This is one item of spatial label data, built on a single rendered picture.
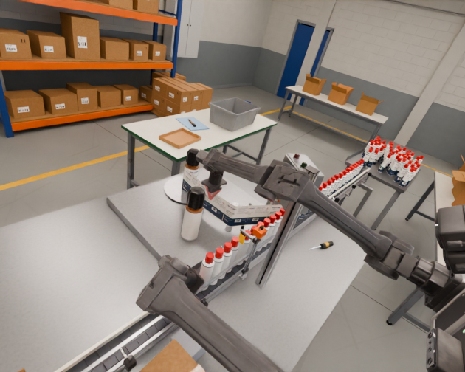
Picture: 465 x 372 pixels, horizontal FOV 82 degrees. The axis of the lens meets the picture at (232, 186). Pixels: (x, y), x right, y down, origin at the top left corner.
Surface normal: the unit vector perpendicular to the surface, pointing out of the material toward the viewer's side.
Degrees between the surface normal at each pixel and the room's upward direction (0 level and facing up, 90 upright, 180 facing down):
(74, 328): 0
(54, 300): 0
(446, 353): 0
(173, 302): 37
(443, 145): 90
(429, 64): 90
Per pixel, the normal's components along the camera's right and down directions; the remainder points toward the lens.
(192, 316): -0.07, -0.40
